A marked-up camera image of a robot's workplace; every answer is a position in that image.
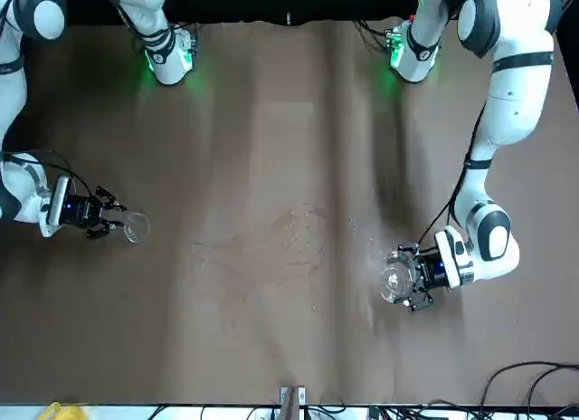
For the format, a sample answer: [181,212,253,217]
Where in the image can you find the yellow fabric bag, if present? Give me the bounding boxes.
[39,401,87,420]

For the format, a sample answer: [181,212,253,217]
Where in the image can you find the clear glass beaker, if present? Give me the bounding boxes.
[378,250,417,306]

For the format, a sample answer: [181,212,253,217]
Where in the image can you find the clear glass conical flask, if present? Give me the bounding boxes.
[120,211,151,244]

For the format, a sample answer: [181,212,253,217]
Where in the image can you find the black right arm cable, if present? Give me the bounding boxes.
[2,148,99,199]

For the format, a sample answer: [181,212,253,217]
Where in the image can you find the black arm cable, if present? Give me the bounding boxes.
[2,148,99,199]
[415,98,488,247]

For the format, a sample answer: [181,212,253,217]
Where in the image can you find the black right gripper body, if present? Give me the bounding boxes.
[61,192,106,232]

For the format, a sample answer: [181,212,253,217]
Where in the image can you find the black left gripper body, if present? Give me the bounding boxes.
[414,252,450,297]

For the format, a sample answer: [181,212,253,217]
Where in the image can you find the black left base cables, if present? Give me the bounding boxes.
[355,19,394,50]

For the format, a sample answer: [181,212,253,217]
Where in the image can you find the aluminium profile post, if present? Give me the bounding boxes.
[279,386,307,420]

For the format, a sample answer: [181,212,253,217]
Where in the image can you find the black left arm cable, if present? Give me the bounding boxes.
[415,98,488,247]

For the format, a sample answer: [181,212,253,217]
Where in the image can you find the black looped table cable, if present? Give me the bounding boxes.
[483,359,579,420]

